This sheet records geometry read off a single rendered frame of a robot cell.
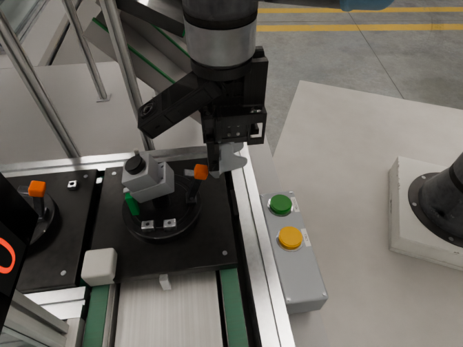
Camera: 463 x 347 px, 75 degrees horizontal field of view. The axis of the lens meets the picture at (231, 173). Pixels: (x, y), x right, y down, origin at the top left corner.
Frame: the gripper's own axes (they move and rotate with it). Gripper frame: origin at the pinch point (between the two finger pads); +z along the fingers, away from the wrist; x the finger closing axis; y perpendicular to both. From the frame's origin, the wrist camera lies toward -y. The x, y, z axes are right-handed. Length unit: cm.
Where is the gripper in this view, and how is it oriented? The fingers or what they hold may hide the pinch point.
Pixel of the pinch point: (211, 171)
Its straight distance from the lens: 49.4
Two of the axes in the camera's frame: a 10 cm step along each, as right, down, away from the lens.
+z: 0.0, 6.5, 7.6
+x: -1.4, -7.5, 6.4
